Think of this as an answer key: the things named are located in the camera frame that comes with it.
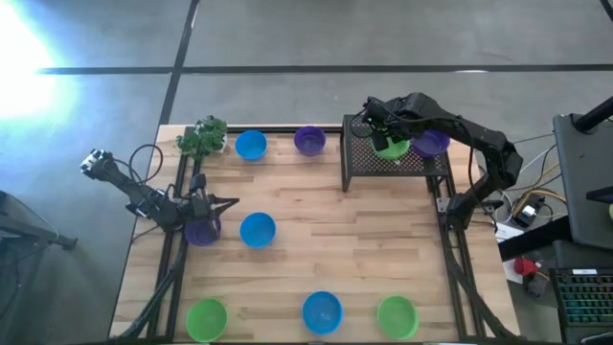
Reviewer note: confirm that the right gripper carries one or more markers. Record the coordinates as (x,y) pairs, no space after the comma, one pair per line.
(385,115)

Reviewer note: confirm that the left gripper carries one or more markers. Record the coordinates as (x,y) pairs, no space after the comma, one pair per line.
(198,208)

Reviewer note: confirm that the green plastic mini bowl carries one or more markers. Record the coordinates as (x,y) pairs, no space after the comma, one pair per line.
(206,319)
(397,317)
(397,149)

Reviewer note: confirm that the purple plastic mini bowl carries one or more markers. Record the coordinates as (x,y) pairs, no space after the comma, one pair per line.
(433,144)
(201,235)
(309,140)

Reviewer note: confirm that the blue plastic mini bowl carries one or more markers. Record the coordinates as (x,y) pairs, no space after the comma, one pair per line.
(257,230)
(250,144)
(322,312)

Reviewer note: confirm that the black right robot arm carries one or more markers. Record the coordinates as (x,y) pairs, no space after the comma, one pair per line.
(483,136)

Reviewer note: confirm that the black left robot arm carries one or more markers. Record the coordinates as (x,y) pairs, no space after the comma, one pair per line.
(134,191)

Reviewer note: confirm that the black perforated metal shelf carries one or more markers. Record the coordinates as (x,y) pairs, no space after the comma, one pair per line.
(364,163)

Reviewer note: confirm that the green potted plant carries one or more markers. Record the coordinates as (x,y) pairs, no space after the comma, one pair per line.
(203,136)

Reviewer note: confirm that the silver mounting plate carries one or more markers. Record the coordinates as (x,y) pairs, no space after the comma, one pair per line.
(443,205)

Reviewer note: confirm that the white paper sheet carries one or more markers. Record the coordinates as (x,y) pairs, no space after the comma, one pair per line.
(507,233)

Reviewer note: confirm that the black white power adapter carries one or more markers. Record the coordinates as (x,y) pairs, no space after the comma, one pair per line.
(527,214)

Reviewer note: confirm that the black flat bar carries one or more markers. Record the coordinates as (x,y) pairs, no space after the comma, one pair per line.
(536,239)

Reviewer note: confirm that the small red object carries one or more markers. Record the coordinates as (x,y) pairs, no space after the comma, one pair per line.
(525,266)

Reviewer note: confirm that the dark grey flat panel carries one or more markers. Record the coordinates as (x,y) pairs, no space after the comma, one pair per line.
(584,191)

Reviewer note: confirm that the small dark grey object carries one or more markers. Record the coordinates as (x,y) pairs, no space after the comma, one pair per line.
(534,285)

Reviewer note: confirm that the black pole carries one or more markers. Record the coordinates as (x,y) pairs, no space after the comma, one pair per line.
(596,115)

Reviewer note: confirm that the backlit laptop keyboard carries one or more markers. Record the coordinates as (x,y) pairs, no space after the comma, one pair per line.
(586,299)

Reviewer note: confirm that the black curved object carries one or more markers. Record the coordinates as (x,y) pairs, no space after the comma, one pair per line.
(608,12)

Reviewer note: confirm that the black bracket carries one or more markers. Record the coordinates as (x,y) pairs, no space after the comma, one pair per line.
(601,194)

